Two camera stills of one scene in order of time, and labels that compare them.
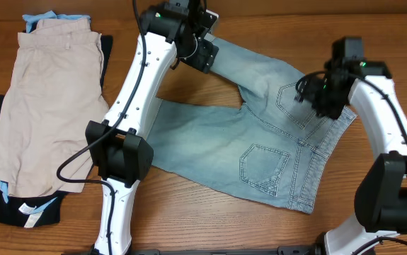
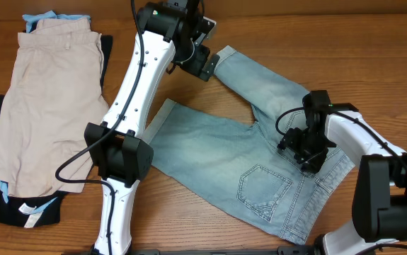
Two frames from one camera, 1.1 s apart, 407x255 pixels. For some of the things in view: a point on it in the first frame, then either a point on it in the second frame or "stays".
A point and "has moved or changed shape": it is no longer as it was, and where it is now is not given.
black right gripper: x=307 y=91 -> x=313 y=164
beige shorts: x=54 y=112 stays
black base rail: x=305 y=250 stays
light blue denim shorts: x=274 y=148 has moved or changed shape
